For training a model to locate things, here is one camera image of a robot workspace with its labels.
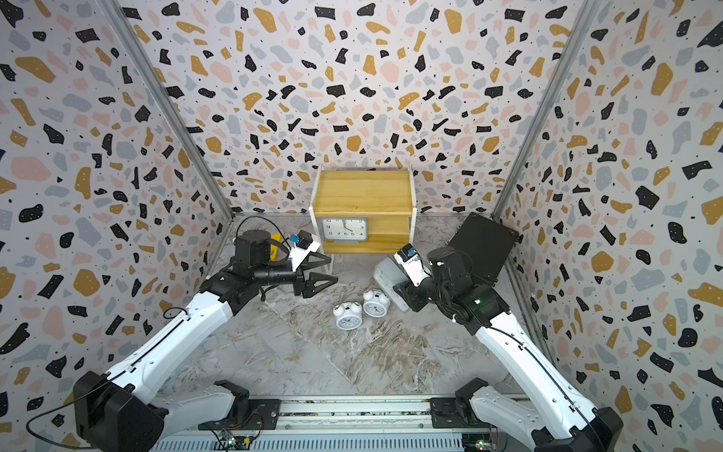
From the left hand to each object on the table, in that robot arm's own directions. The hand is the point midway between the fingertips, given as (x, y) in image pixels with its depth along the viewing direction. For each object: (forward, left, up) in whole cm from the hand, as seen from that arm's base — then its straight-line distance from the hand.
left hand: (332, 269), depth 70 cm
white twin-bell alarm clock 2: (+1, -11, -21) cm, 24 cm away
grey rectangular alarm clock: (+21, -1, -8) cm, 22 cm away
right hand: (-2, -17, -4) cm, 18 cm away
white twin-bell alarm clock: (-2, -2, -21) cm, 22 cm away
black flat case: (+29, -55, -26) cm, 67 cm away
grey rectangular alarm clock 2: (+1, -14, -4) cm, 15 cm away
